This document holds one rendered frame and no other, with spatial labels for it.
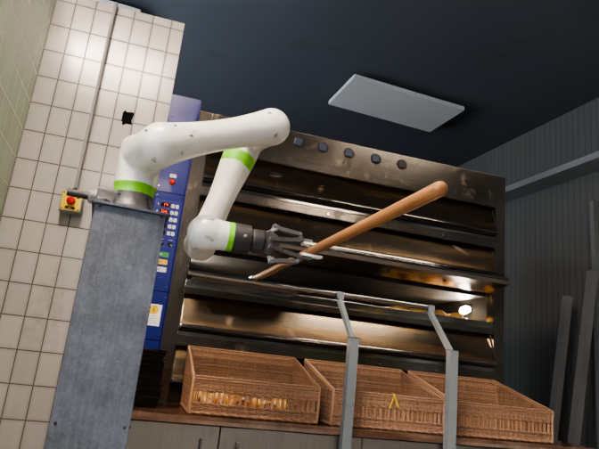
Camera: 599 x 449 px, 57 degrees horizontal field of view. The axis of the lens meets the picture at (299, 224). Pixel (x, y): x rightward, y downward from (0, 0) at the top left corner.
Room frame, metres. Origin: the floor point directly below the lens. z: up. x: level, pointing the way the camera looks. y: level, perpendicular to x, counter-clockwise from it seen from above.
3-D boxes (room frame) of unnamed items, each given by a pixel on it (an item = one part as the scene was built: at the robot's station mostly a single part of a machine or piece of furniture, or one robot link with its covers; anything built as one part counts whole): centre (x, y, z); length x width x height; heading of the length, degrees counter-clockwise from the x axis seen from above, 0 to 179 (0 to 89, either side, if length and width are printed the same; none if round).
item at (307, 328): (3.01, -0.33, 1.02); 1.79 x 0.11 x 0.19; 105
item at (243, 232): (1.68, 0.18, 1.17); 0.12 x 0.06 x 0.09; 15
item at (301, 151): (3.03, -0.32, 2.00); 1.80 x 0.08 x 0.21; 105
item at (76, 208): (2.58, 1.11, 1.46); 0.10 x 0.07 x 0.10; 105
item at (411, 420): (2.76, -0.43, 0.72); 0.56 x 0.49 x 0.28; 105
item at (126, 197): (1.61, 0.57, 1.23); 0.26 x 0.15 x 0.06; 109
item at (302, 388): (2.60, 0.16, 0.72); 0.56 x 0.49 x 0.28; 104
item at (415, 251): (3.01, -0.33, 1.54); 1.79 x 0.11 x 0.19; 105
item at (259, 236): (1.69, 0.10, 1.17); 0.09 x 0.07 x 0.08; 105
